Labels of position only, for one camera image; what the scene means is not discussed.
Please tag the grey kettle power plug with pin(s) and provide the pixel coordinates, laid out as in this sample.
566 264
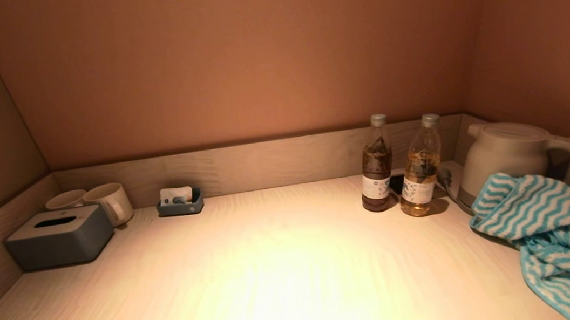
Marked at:
445 177

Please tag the white electric kettle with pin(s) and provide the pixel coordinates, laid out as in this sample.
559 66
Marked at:
507 152

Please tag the black wall socket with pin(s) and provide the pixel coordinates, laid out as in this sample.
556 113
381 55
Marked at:
396 183

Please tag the grey tissue box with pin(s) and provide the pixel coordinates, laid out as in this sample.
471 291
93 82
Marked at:
56 242

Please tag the dark tea bottle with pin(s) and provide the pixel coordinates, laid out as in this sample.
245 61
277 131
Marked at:
376 170

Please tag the blue white striped towel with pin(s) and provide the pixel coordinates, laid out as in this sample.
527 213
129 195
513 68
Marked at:
535 205

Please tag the white ceramic mug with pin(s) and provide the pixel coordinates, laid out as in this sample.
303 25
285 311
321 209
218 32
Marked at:
64 200
105 201

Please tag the amber tea bottle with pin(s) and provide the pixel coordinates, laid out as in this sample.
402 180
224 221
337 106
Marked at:
420 176

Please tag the kettle base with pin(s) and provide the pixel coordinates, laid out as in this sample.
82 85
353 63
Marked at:
464 203

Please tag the small blue-grey tray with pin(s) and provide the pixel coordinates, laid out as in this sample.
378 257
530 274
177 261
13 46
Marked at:
179 210

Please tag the white sachet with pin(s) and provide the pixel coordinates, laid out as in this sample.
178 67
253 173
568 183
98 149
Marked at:
172 194

